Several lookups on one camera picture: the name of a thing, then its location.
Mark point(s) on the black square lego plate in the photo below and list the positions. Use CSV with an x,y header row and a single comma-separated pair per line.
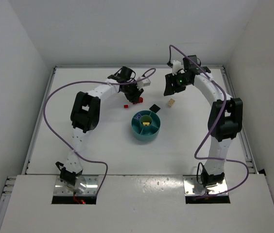
x,y
154,108

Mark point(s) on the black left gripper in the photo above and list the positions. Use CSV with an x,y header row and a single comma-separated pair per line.
x,y
132,94

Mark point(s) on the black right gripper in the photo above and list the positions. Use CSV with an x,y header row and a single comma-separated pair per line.
x,y
170,85

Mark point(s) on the teal round divided container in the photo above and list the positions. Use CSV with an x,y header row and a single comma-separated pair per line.
x,y
146,133

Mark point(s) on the cream lego brick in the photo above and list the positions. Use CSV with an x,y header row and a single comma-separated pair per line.
x,y
171,103

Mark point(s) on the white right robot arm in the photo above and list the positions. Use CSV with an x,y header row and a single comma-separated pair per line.
x,y
225,118

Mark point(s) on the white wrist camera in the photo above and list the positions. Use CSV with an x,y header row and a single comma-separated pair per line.
x,y
175,66
143,82

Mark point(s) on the white front cover board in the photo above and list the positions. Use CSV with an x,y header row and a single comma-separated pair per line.
x,y
137,204

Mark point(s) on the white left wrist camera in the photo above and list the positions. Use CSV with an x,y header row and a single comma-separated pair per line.
x,y
143,82

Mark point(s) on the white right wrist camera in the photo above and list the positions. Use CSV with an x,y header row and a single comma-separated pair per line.
x,y
175,66

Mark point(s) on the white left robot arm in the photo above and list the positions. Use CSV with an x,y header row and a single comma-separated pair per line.
x,y
85,116

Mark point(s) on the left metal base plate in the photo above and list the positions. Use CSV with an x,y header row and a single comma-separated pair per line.
x,y
84,186

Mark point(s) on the large red lego brick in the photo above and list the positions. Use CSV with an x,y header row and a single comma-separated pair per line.
x,y
140,100

